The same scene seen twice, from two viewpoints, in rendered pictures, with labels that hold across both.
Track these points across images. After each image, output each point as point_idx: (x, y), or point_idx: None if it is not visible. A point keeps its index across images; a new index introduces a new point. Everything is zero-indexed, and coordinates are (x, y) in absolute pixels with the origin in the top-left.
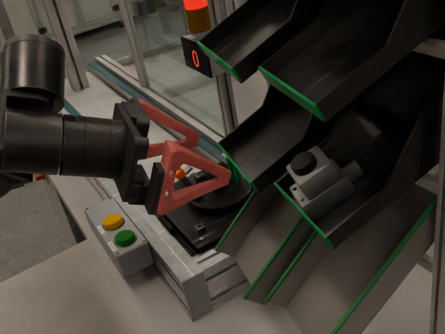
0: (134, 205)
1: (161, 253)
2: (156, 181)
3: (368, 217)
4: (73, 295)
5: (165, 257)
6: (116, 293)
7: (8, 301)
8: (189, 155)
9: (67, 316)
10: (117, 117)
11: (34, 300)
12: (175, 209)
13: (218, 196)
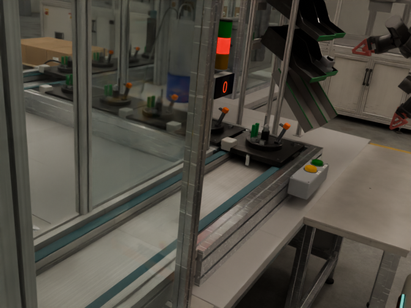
0: (289, 168)
1: (314, 154)
2: None
3: None
4: (344, 205)
5: (315, 153)
6: (327, 192)
7: (375, 227)
8: None
9: (356, 203)
10: (377, 38)
11: (363, 217)
12: (284, 153)
13: (271, 139)
